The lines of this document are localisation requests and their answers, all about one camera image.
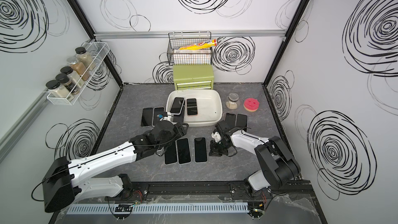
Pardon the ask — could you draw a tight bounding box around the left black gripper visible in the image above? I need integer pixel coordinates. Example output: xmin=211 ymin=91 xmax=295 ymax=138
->
xmin=156 ymin=121 xmax=190 ymax=151

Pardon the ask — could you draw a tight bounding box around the black phone table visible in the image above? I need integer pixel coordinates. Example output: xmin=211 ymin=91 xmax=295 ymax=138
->
xmin=141 ymin=107 xmax=153 ymax=127

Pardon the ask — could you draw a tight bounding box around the black phone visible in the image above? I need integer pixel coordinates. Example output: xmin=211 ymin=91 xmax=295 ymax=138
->
xmin=224 ymin=113 xmax=236 ymax=128

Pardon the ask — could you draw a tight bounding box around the white plastic storage box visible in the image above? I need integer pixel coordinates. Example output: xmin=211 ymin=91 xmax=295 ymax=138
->
xmin=165 ymin=89 xmax=222 ymax=127

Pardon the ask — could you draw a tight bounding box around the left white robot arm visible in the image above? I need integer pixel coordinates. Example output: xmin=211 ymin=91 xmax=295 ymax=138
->
xmin=39 ymin=120 xmax=189 ymax=213

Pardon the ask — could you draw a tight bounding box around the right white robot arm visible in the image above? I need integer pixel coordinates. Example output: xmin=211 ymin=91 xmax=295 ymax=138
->
xmin=209 ymin=121 xmax=301 ymax=199

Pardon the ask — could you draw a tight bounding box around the pink smiley sponge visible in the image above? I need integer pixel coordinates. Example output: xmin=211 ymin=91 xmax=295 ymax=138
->
xmin=244 ymin=98 xmax=260 ymax=112

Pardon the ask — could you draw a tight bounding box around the glass jar with powder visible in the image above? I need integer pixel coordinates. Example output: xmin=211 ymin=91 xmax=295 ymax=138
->
xmin=226 ymin=92 xmax=240 ymax=110

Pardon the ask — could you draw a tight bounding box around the green metal tool chest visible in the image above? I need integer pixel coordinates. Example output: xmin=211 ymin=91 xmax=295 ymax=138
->
xmin=173 ymin=65 xmax=215 ymax=90

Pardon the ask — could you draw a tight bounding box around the yellow snack package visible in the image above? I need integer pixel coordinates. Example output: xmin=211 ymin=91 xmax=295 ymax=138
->
xmin=178 ymin=39 xmax=218 ymax=50

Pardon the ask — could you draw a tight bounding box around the spice jar black lid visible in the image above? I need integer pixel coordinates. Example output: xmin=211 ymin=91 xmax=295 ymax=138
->
xmin=46 ymin=80 xmax=70 ymax=98
xmin=60 ymin=66 xmax=84 ymax=89
xmin=56 ymin=73 xmax=79 ymax=95
xmin=75 ymin=47 xmax=95 ymax=71

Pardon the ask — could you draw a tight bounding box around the spice jar silver lid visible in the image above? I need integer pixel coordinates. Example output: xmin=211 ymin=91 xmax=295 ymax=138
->
xmin=67 ymin=57 xmax=90 ymax=81

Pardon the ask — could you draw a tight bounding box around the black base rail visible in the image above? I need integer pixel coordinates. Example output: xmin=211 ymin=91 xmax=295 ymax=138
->
xmin=57 ymin=174 xmax=314 ymax=205

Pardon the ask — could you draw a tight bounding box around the white slotted cable duct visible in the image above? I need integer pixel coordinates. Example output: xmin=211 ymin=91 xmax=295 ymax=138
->
xmin=66 ymin=202 xmax=249 ymax=215

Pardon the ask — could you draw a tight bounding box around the black wire basket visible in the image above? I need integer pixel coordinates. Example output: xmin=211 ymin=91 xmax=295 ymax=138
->
xmin=166 ymin=31 xmax=212 ymax=65

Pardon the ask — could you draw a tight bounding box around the clear wall spice rack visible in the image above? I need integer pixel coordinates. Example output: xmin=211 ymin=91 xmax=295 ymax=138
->
xmin=46 ymin=41 xmax=113 ymax=111

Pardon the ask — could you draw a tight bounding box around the aluminium wall rail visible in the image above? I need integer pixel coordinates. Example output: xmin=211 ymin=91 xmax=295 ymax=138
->
xmin=94 ymin=30 xmax=287 ymax=39

